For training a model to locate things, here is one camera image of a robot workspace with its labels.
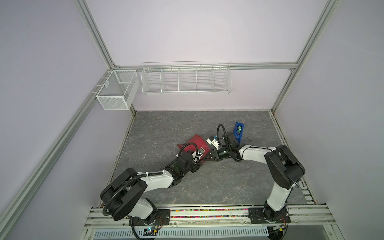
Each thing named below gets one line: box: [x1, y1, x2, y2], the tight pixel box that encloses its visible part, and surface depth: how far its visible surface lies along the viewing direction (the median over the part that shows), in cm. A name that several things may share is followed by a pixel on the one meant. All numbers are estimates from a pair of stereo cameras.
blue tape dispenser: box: [234, 122, 245, 144], surface depth 104 cm
